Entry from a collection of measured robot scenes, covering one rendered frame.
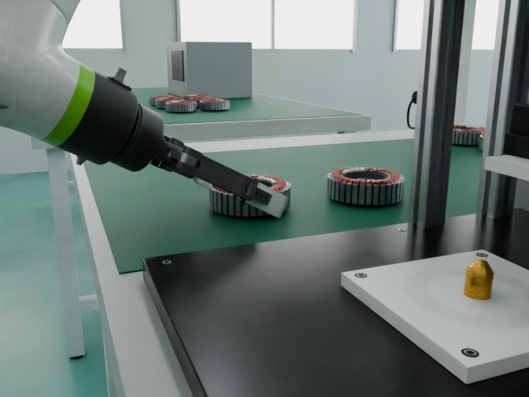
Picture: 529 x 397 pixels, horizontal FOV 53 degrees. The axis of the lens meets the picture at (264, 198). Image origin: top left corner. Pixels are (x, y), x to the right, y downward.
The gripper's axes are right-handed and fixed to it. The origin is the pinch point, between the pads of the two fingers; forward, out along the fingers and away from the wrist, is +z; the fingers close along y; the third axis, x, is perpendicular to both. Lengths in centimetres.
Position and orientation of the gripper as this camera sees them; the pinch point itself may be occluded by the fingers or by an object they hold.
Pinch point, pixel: (247, 193)
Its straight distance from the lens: 73.5
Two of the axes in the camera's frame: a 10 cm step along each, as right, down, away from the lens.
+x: -4.1, 9.1, -0.6
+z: 7.0, 3.5, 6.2
